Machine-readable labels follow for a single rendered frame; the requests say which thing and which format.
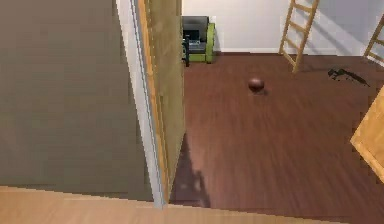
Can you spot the black flat object on floor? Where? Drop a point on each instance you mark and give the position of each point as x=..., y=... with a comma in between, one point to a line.
x=345, y=75

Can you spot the green and black armchair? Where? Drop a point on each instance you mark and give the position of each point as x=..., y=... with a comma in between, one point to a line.
x=198, y=36

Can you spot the wooden ladder shelf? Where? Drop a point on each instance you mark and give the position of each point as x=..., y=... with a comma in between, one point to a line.
x=297, y=30
x=376, y=41

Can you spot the wooden room door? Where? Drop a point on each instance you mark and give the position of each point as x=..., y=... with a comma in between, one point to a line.
x=168, y=83

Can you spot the brown ball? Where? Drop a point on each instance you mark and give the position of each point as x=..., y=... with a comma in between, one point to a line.
x=256, y=84

